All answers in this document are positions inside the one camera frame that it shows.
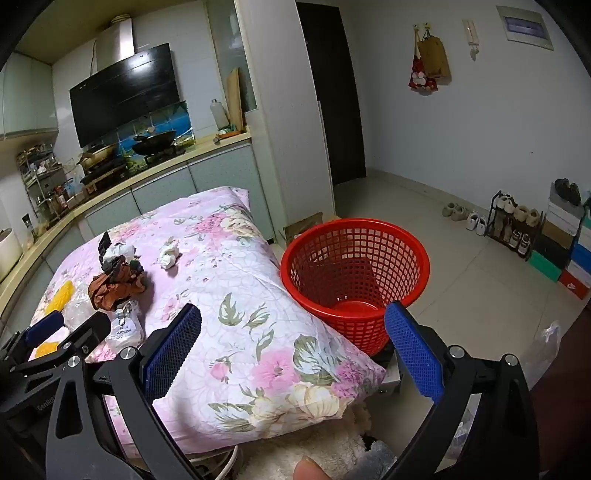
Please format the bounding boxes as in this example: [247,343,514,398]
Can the pale green wall cabinets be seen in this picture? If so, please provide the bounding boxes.
[0,52,61,141]

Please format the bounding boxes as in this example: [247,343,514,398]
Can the white electrical panel box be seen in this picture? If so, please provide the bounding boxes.
[496,6,554,51]

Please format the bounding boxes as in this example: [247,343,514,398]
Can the brown paper bag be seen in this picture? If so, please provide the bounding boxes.
[417,30,451,86]

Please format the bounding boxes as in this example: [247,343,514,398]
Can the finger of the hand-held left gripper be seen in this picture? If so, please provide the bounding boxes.
[9,311,112,376]
[0,310,65,366]

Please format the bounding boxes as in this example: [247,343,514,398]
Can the clear plastic wrap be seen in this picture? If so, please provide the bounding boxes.
[60,291,100,330]

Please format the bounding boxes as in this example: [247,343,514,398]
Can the person's right hand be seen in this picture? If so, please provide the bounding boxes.
[294,456,329,480]

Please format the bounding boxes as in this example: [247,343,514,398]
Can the clear plastic bottle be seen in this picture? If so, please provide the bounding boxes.
[210,99,230,130]

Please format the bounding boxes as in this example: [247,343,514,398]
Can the open cardboard box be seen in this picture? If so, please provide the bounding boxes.
[283,212,324,247]

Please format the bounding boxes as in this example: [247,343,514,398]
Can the yellow sponge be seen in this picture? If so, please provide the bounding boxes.
[45,281,75,317]

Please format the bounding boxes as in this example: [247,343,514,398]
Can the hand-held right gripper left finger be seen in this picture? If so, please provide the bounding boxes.
[45,302,204,480]

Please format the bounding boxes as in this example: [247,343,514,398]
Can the red plastic mesh basket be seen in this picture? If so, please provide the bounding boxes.
[280,219,430,356]

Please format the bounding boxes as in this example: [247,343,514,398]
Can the wooden cutting board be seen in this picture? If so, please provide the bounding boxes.
[226,67,244,132]

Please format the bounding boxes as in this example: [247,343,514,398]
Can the group of assorted shoes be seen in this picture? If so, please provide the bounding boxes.
[493,194,542,257]

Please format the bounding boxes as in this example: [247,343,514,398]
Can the white cable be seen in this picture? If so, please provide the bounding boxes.
[215,445,243,480]

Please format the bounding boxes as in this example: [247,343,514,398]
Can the black wrapper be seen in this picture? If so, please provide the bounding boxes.
[96,231,127,277]

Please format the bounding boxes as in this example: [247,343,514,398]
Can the white tissue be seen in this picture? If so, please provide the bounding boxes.
[158,242,180,269]

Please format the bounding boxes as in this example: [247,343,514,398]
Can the clear labelled plastic bag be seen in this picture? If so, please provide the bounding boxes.
[105,301,145,349]

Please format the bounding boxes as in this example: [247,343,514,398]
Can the metal kitchen rack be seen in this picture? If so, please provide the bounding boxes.
[17,144,84,222]

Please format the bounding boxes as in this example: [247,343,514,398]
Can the kitchen counter with cabinets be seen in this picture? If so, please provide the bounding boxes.
[0,131,273,333]

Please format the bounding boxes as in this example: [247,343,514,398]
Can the white intercom handset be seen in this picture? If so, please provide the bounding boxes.
[464,18,481,61]

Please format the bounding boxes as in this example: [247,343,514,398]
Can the blue scenic backsplash panel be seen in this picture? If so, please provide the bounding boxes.
[117,100,195,158]

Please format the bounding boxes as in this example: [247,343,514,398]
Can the orange wrapper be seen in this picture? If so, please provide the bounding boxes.
[88,263,147,311]

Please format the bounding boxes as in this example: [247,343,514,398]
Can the dark brown door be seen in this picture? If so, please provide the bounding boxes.
[295,2,367,186]

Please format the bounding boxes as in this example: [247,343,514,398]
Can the white rice cooker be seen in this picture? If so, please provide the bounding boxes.
[0,227,24,282]

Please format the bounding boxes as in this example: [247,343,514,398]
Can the steel hood chimney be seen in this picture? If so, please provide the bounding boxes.
[95,17,136,75]

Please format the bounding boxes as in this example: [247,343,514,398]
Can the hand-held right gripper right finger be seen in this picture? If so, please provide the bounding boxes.
[383,300,541,480]

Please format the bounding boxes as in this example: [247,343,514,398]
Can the stack of shoe boxes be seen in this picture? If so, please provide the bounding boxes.
[527,183,591,301]

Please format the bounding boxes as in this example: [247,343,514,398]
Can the white fluffy rug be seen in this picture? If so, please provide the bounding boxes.
[238,406,375,480]

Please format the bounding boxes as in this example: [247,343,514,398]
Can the dark shoe rack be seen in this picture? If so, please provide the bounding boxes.
[486,191,543,261]

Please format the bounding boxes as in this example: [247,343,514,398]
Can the grey cloth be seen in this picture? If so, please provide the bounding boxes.
[360,438,398,480]

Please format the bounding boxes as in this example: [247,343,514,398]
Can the black wok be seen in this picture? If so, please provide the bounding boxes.
[132,130,178,156]

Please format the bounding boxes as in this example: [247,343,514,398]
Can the yellow foam net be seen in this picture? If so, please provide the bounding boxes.
[28,340,61,361]

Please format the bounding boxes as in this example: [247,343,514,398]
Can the black range hood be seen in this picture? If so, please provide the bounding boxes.
[69,43,182,148]

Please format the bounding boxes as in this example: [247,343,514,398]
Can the brown frying pan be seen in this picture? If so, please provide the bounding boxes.
[76,144,120,169]

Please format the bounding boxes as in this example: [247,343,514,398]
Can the pink floral quilt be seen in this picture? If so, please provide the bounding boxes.
[28,186,387,460]

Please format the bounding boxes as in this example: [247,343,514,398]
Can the black gas stove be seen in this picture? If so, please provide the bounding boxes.
[81,147,188,185]

